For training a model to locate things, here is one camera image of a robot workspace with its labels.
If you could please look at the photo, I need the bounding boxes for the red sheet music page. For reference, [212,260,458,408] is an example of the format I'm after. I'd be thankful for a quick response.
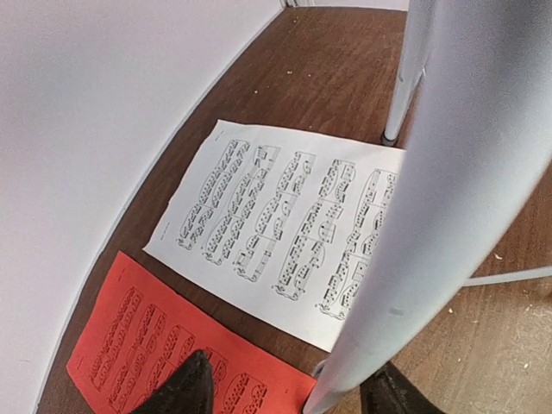
[66,253,316,413]

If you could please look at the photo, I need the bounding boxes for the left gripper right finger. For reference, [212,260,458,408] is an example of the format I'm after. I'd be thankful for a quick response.
[360,361,444,414]

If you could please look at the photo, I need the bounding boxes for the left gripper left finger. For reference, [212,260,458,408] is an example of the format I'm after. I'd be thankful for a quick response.
[136,349,215,414]

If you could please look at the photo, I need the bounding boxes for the white perforated music stand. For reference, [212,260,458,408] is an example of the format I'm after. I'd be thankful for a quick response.
[304,1,551,413]

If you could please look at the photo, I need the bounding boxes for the white sheet music page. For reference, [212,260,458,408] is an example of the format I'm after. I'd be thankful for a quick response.
[145,120,405,352]

